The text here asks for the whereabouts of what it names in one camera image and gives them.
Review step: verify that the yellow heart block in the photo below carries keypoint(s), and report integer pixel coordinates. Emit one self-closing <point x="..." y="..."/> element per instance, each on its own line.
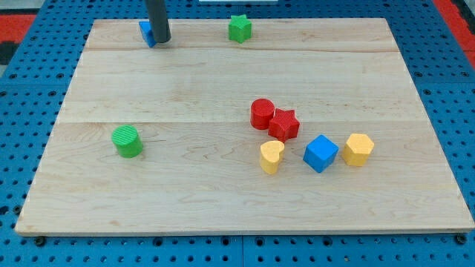
<point x="271" y="154"/>

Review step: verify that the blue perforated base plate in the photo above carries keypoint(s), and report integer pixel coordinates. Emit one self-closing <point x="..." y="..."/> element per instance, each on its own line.
<point x="37" y="78"/>

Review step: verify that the green cylinder block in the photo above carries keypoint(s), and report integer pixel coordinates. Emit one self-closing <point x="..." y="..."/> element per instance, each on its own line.
<point x="127" y="142"/>

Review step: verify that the green star block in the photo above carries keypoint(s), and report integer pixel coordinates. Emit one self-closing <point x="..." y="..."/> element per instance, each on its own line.
<point x="239" y="28"/>

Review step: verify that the blue cube block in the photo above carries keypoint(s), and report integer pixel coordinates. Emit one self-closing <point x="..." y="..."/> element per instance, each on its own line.
<point x="320" y="153"/>

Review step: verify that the yellow hexagon block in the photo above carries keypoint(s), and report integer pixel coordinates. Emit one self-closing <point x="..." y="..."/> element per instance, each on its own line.
<point x="357" y="149"/>

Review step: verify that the blue block behind rod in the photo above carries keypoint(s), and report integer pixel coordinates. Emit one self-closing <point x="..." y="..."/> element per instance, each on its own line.
<point x="147" y="34"/>

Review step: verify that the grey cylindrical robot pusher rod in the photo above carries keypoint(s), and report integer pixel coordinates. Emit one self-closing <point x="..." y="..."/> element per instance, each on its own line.
<point x="158" y="18"/>

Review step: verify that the red cylinder block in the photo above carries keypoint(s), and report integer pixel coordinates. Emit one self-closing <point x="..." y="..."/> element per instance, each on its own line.
<point x="261" y="112"/>

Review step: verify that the wooden board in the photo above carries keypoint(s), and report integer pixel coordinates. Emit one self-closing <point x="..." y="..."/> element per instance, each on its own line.
<point x="199" y="170"/>

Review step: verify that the red star block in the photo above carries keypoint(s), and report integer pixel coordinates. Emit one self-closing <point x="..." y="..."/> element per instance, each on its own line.
<point x="284" y="125"/>

